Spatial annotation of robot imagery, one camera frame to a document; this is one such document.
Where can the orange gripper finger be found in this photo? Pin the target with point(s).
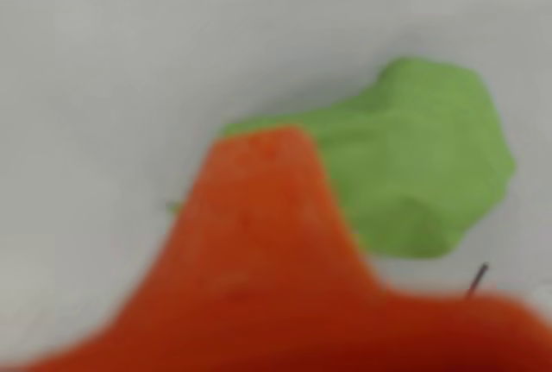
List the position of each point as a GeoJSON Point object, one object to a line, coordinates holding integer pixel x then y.
{"type": "Point", "coordinates": [267, 260]}

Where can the green paper ball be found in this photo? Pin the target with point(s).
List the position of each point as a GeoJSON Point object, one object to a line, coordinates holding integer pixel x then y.
{"type": "Point", "coordinates": [422, 152]}

